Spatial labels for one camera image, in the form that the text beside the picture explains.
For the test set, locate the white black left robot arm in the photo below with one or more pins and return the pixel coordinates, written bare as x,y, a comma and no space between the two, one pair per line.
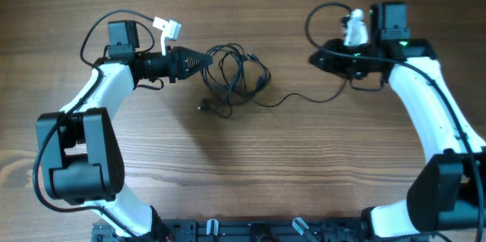
79,159

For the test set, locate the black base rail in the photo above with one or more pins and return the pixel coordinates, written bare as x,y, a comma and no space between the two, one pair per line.
327,230

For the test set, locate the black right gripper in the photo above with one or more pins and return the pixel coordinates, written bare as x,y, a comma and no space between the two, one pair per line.
332,63

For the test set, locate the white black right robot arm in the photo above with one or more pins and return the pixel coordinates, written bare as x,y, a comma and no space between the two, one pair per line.
449,192

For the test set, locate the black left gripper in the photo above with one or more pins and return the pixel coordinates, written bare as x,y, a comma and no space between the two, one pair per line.
176,59

